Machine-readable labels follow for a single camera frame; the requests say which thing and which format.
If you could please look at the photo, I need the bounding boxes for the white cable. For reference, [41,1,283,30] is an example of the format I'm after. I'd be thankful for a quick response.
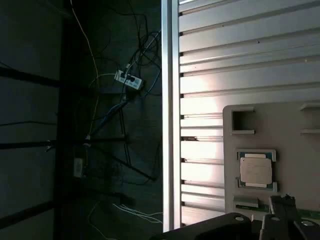
[87,201,164,240]

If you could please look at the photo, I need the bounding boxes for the white power strip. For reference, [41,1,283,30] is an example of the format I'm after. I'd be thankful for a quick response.
[114,69,145,90]

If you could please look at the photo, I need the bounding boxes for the grey power adapter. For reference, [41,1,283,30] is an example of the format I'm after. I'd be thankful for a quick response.
[73,156,85,178]

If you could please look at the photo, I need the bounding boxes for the grey parts rack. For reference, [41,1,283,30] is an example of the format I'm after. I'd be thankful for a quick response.
[222,100,320,240]

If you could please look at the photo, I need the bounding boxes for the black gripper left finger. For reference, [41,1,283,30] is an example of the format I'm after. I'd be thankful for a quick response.
[149,195,286,240]

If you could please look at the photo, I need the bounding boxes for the green RAM stick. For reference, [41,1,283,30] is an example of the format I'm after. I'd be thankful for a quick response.
[234,202,320,220]

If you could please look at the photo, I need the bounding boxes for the black metal frame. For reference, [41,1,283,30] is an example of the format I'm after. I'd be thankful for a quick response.
[0,0,161,240]

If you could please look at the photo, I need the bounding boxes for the silver CPU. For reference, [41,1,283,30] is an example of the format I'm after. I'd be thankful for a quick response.
[236,149,276,189]

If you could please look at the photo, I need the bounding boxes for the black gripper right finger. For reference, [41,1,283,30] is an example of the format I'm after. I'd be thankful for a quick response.
[284,193,320,240]

